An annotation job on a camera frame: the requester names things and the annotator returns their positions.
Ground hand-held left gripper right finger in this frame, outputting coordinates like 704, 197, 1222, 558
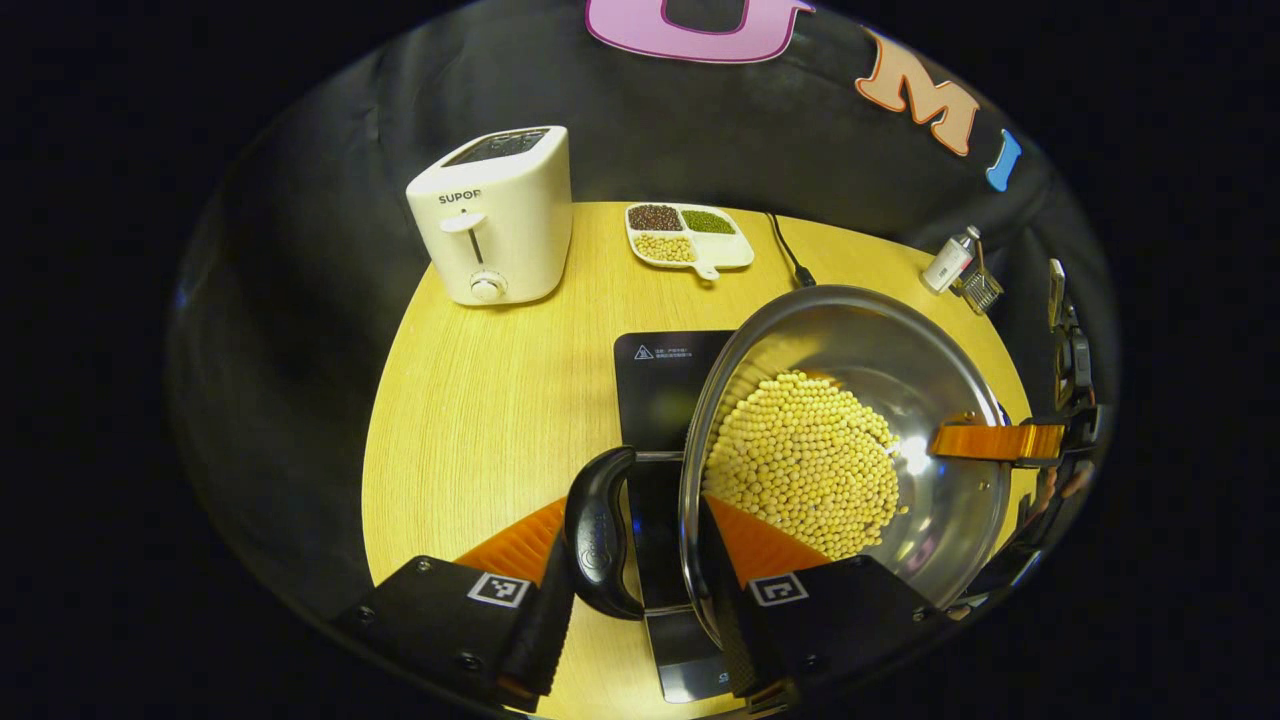
700, 495, 946, 713

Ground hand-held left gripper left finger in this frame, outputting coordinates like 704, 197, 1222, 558
335, 497, 576, 713

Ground stainless steel pot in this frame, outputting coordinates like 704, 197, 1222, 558
563, 285, 1013, 651

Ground black induction cooktop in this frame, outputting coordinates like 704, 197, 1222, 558
612, 330, 741, 703

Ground heap of yellow soybeans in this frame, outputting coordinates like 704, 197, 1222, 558
702, 372, 909, 561

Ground small pink label bottle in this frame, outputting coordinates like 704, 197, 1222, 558
920, 225, 983, 295

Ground white divided bean dish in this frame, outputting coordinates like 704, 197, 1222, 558
625, 203, 756, 281

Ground white toaster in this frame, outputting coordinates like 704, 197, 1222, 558
406, 126, 574, 306

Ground black power cable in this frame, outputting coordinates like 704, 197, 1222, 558
765, 212, 816, 289

